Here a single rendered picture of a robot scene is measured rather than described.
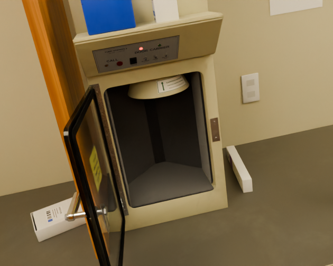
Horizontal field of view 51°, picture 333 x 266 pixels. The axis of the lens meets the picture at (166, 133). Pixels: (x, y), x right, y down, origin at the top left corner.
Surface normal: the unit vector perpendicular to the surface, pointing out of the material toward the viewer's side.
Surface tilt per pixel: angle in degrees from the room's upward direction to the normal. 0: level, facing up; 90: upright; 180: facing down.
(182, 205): 90
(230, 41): 90
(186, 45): 135
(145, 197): 0
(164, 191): 0
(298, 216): 0
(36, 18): 90
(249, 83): 90
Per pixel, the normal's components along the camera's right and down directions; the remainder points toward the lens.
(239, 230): -0.15, -0.92
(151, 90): -0.22, 0.00
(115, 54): 0.22, 0.89
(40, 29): 0.17, 0.35
